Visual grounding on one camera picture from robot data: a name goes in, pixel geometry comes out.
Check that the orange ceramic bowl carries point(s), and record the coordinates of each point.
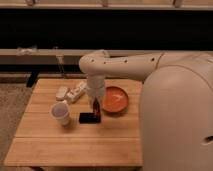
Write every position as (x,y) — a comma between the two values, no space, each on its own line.
(115,100)

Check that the grey bench rail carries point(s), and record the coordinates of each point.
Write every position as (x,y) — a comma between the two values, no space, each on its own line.
(40,56)

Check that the small white object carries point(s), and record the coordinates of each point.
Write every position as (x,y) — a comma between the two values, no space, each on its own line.
(61,93)

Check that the white plastic cup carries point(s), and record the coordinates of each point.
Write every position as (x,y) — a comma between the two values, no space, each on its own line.
(60,112)

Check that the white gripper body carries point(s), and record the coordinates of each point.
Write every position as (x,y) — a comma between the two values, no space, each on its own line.
(95,87)

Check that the wooden table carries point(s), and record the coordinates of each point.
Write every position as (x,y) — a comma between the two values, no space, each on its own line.
(41,141)

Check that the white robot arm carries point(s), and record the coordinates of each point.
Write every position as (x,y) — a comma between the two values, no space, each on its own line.
(176,105)

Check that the black rectangular block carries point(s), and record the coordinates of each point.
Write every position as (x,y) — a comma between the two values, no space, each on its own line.
(88,118)

